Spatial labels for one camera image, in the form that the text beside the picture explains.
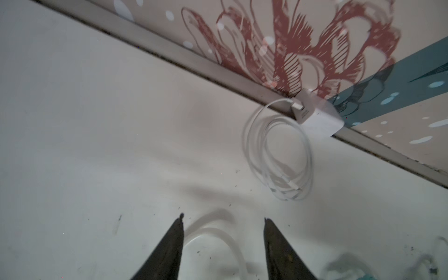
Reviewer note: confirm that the teal charger with cable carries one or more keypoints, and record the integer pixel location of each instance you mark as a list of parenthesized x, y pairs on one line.
[(348, 266)]

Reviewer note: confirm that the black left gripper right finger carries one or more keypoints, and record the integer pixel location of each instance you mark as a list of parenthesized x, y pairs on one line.
[(283, 263)]

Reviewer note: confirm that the white charger with cable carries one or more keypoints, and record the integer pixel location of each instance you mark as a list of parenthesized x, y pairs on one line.
[(277, 142)]

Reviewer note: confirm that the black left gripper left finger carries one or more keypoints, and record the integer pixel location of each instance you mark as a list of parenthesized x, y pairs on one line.
[(164, 262)]

